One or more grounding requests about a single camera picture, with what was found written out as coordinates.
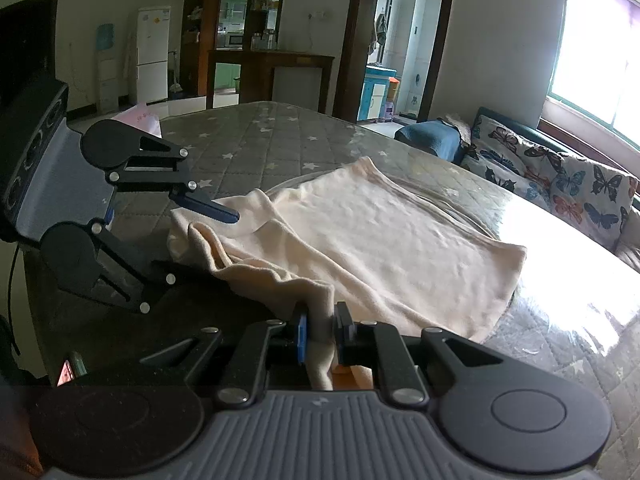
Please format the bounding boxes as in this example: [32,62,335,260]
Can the dark wooden shelf unit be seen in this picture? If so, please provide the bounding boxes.
[179,0,289,99]

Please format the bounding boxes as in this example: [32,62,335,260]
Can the teal sofa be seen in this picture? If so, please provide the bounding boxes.
[394,106,640,272]

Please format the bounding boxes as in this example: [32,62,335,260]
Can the white water dispenser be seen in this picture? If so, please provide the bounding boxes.
[96,23,119,112]

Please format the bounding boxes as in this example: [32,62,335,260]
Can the pink paper sheet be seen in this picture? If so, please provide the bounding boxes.
[112,102,162,139]

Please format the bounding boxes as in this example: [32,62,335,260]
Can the cream cloth towel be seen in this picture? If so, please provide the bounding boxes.
[167,156,529,391]

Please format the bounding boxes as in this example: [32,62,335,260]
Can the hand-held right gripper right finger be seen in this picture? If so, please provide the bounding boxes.
[332,301,562,407]

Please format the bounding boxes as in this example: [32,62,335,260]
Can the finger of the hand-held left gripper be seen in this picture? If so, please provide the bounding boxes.
[106,132,241,225]
[88,219,216,315]

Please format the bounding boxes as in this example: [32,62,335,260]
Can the dark wooden door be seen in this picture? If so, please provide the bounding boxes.
[0,0,60,107]

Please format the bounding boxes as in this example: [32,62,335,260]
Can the large window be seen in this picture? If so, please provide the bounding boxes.
[544,0,640,152]

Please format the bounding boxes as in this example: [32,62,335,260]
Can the beige folded cloth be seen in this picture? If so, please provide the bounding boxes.
[442,115,474,144]

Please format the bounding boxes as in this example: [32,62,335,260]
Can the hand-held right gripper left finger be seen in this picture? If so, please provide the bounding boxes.
[139,304,309,409]

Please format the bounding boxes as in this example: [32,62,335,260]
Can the square butterfly print pillow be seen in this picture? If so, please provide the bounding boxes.
[549,154,639,252]

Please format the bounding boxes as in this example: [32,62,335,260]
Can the dark wooden door frame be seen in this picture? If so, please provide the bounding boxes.
[332,0,459,124]

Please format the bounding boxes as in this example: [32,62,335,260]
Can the hanging clothes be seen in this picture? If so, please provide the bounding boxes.
[372,12,389,54]

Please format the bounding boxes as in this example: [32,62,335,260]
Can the long butterfly print cushion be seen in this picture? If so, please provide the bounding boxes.
[459,114,567,207]

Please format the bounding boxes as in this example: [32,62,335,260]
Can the smartphone with lit screen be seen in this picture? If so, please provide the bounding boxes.
[56,351,89,387]

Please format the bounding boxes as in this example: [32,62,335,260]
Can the white refrigerator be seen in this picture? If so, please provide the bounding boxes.
[135,6,171,104]

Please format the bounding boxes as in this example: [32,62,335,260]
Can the blue bathroom cabinet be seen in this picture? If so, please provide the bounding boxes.
[363,65,394,121]

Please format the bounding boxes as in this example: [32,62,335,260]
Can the grey sofa cushion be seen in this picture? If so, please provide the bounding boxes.
[614,194,640,272]

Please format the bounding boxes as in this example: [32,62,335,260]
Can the blue sofa cushion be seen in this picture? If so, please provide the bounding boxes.
[394,119,464,162]

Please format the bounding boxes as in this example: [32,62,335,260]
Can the dark wooden counter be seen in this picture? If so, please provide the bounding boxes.
[207,49,335,112]

